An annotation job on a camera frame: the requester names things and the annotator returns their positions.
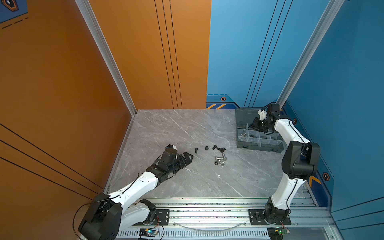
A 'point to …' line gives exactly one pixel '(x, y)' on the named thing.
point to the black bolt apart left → (196, 150)
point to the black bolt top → (206, 148)
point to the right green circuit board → (277, 233)
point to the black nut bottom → (216, 164)
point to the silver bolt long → (224, 158)
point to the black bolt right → (215, 146)
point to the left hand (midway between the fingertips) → (189, 158)
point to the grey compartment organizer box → (247, 137)
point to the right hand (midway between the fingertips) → (250, 125)
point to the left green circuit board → (148, 232)
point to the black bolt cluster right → (221, 149)
